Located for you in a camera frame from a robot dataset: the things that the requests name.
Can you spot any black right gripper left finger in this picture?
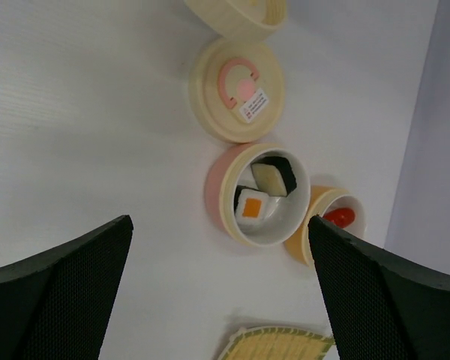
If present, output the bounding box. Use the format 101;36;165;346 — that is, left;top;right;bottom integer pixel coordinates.
0;215;134;359

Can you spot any bamboo sushi mat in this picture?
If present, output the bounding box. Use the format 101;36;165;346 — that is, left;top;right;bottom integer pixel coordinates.
217;325;335;360

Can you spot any sushi roll green centre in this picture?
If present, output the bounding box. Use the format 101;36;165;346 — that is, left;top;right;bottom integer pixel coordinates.
250;156;297;197

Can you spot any cream lid with pink ring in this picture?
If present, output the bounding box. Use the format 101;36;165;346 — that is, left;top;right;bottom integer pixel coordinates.
188;38;286;143

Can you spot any pink lunch box bowl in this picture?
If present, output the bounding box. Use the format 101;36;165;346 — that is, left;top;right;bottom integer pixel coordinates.
204;142;311;248

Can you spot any red sausage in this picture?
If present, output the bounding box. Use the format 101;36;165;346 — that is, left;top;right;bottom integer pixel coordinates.
323;207;356;229

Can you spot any sushi roll orange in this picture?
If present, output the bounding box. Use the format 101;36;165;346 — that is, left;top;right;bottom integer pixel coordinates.
233;185;270;231

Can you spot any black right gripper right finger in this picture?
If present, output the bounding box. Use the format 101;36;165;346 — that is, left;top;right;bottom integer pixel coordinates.
308;215;450;359

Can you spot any orange lunch box bowl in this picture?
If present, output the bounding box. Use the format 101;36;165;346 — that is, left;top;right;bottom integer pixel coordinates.
284;185;367;268

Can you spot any cream plain lid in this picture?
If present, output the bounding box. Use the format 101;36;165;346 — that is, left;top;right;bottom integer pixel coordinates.
185;0;287;43

